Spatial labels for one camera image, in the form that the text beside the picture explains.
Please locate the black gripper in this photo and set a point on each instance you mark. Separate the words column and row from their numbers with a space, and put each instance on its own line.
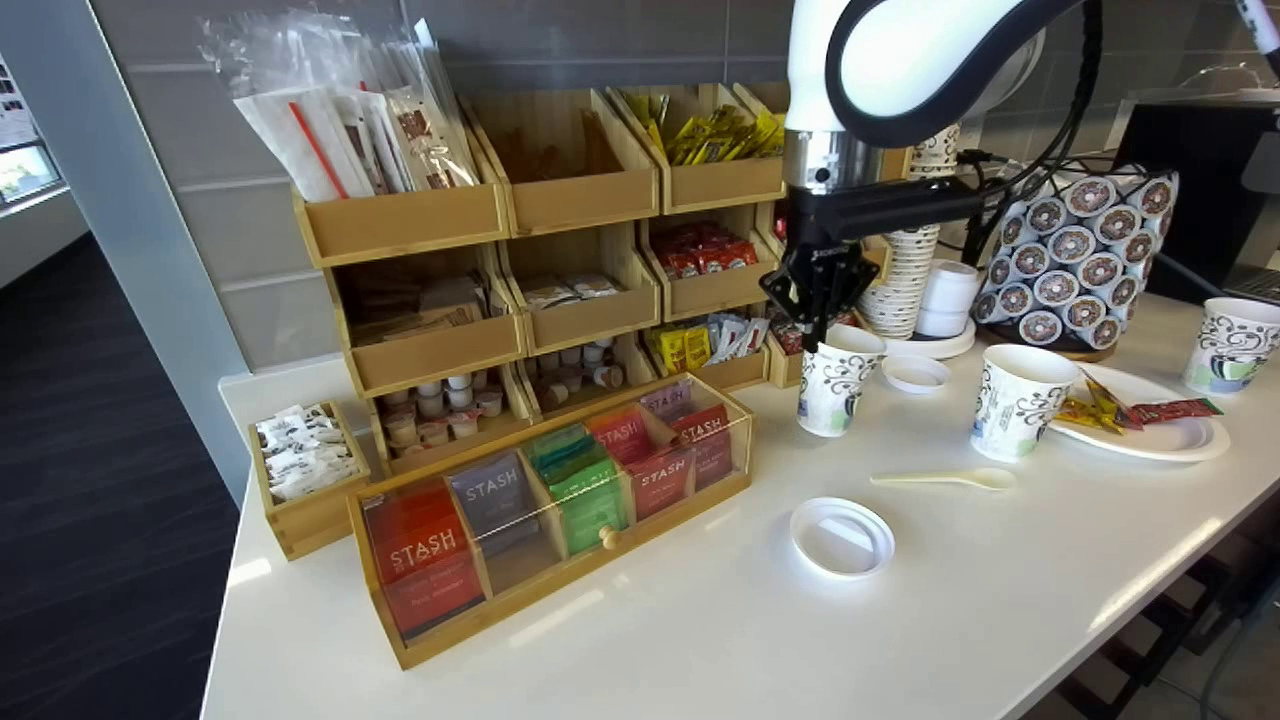
column 821, row 275

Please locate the patterned paper cup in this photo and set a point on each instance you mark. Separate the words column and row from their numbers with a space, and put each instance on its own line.
column 837, row 385
column 1018, row 407
column 1235, row 351

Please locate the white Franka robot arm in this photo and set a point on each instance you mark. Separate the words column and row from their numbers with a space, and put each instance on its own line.
column 921, row 63

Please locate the small white cup lid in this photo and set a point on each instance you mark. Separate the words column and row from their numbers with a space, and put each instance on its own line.
column 919, row 372

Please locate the white plastic cup lid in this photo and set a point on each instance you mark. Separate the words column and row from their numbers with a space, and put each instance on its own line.
column 840, row 538

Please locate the white blue packets pile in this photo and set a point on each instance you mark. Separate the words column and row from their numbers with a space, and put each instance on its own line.
column 739, row 339

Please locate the bamboo bin yellow tea bags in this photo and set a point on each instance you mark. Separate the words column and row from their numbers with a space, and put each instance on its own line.
column 740, row 370

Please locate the tall stack of paper cups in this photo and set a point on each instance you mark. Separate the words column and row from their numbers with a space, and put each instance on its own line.
column 904, row 285

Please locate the red packets pile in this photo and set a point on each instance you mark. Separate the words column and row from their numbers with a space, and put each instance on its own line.
column 705, row 250

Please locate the yellow tea bags pile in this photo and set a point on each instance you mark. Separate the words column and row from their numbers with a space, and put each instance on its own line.
column 680, row 351

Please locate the bamboo bin yellow-green packets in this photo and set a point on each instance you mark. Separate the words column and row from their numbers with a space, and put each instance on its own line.
column 727, row 184

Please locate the dark red tea packets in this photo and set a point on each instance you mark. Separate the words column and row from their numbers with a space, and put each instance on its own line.
column 696, row 434

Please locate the white plastic spoon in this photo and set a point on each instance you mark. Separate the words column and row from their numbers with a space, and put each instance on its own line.
column 942, row 479

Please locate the yellow-green packets pile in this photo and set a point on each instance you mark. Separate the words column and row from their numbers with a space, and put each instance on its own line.
column 701, row 135

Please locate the bamboo bin white packets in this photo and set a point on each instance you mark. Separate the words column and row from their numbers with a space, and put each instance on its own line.
column 595, row 321

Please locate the bright red tea packets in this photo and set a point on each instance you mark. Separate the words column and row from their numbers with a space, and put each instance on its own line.
column 645, row 467

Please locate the creamer cups group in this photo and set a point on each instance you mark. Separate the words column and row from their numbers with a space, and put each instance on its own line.
column 445, row 407
column 582, row 372

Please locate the bamboo bin creamer cups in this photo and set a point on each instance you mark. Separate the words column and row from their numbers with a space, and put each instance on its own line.
column 587, row 401
column 452, row 449

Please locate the white sugar packets pile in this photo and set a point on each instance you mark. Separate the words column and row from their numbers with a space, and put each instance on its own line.
column 572, row 288

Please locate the empty bamboo bin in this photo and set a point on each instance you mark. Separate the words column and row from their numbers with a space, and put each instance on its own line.
column 572, row 192

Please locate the patterned fabric bag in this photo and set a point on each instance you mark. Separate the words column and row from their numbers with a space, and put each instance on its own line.
column 1082, row 260

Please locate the yellow snack packet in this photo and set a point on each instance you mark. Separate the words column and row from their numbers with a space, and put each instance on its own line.
column 1090, row 407

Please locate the green tea packets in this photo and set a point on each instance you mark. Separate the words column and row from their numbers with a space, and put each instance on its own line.
column 582, row 491

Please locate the white paper plate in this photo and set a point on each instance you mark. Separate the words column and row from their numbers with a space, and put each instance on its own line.
column 1163, row 441

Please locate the red snack packet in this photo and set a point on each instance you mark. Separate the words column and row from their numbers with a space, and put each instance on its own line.
column 1170, row 408

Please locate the bamboo tea box clear lid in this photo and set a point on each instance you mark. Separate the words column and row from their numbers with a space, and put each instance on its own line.
column 560, row 586

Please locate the grey Stash tea packets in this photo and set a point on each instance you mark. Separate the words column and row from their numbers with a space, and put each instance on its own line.
column 505, row 522

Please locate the bamboo bin brown items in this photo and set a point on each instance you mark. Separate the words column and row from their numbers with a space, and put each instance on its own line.
column 425, row 358

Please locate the brown packets pile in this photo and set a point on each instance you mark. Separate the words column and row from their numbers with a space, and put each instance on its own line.
column 423, row 309

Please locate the black coffee machine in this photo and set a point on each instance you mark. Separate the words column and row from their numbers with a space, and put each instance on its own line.
column 1202, row 203

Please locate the bamboo bin with straws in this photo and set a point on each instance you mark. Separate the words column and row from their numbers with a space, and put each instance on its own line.
column 402, row 224

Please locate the clear bag of stirrers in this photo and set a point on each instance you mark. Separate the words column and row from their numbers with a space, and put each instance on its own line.
column 423, row 125

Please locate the red Stash tea packets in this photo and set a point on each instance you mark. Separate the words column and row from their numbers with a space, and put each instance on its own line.
column 423, row 562

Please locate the dark wooden stool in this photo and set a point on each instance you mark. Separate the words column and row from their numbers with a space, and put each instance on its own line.
column 1174, row 643

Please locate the white creamer packets pile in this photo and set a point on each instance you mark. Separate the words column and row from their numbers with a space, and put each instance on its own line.
column 306, row 449

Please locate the clear bag of wrapped straws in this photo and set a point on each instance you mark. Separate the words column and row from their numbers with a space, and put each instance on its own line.
column 312, row 135

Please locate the small wooden open box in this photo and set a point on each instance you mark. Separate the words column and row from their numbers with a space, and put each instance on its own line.
column 310, row 522

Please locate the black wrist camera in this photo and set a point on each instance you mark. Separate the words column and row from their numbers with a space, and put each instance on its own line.
column 893, row 210

